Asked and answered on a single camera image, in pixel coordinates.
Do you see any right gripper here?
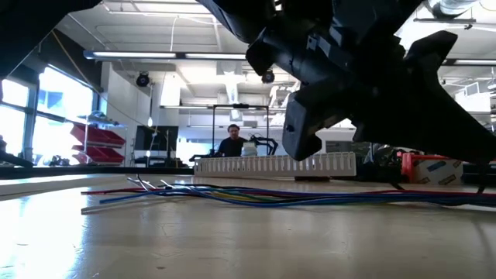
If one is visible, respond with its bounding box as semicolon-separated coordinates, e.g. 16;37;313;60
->
247;22;496;164

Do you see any blue cable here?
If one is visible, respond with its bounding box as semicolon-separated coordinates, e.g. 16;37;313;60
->
98;188;496;208

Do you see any white slotted cable duct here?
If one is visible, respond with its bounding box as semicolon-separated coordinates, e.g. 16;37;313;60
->
193;151;357;179

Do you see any white cable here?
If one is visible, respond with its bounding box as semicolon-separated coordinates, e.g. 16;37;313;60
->
80;176;195;215

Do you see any orange tape dispenser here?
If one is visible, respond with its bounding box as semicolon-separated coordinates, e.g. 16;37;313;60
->
401;152;466;186

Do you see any white jug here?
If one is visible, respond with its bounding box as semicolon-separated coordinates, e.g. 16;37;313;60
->
240;140;259;157

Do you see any person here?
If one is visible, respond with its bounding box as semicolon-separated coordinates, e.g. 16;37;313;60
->
215;123;250;158

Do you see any black computer monitor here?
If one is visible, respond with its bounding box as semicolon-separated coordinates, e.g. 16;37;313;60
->
133;124;180;164

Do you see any red storage bins rack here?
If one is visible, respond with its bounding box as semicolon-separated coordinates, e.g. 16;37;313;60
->
69;122;128;166

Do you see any silver ventilation duct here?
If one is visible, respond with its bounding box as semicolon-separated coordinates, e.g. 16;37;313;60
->
425;0;484;17

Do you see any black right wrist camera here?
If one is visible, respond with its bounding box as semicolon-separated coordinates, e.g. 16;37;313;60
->
281;87;352;162

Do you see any black background rig frame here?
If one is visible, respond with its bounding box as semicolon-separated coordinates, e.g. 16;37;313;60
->
211;103;270;157

